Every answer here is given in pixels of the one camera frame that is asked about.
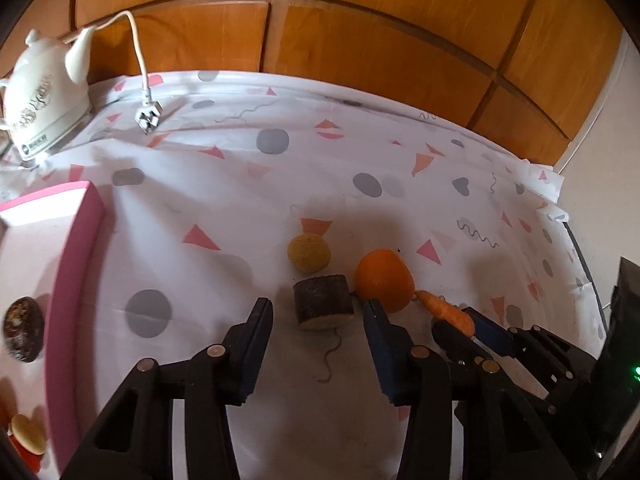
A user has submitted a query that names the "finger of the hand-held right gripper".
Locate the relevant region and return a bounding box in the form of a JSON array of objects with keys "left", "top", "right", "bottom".
[
  {"left": 467, "top": 308, "right": 596, "bottom": 401},
  {"left": 433, "top": 321, "right": 557, "bottom": 413}
]

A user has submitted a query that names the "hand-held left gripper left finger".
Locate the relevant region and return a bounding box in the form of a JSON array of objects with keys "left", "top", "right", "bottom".
[{"left": 60, "top": 297, "right": 275, "bottom": 480}]

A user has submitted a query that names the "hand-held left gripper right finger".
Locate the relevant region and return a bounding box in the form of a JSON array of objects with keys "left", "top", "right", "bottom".
[{"left": 362, "top": 299, "right": 576, "bottom": 480}]

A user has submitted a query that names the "small orange carrot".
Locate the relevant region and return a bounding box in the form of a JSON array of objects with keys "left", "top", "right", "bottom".
[{"left": 415, "top": 290, "right": 475, "bottom": 337}]

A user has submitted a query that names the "orange mandarin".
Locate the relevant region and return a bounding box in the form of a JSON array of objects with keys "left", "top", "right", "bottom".
[{"left": 355, "top": 248, "right": 416, "bottom": 314}]

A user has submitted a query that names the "dark sugarcane piece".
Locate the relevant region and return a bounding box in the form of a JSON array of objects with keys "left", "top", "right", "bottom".
[{"left": 292, "top": 274, "right": 357, "bottom": 332}]

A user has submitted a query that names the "yellow-green felt ball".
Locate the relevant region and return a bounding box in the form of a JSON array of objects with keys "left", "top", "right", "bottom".
[{"left": 287, "top": 233, "right": 331, "bottom": 272}]

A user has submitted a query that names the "pink shallow tray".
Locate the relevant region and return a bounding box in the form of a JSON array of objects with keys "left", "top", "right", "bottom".
[{"left": 0, "top": 182, "right": 107, "bottom": 480}]

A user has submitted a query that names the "red tomato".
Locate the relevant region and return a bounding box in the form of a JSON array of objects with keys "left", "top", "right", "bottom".
[{"left": 7, "top": 427, "right": 45, "bottom": 475}]

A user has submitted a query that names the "thin brown plant fibre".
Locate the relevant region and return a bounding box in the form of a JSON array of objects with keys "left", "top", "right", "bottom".
[{"left": 320, "top": 330, "right": 344, "bottom": 384}]

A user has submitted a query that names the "white patterned tablecloth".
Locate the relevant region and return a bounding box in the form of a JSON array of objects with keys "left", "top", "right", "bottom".
[{"left": 0, "top": 70, "right": 608, "bottom": 480}]

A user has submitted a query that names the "white kettle base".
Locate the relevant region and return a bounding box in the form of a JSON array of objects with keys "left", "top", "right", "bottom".
[{"left": 15, "top": 105, "right": 96, "bottom": 162}]

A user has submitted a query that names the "wooden panelled cabinet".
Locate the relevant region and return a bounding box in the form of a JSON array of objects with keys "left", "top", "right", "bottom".
[{"left": 0, "top": 0, "right": 626, "bottom": 168}]

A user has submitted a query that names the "white ceramic electric kettle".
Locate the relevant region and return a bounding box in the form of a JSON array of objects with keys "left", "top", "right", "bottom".
[{"left": 0, "top": 26, "right": 96, "bottom": 153}]

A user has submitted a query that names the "white power cable with plug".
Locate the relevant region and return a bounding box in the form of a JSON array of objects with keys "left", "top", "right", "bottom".
[{"left": 60, "top": 10, "right": 162, "bottom": 136}]

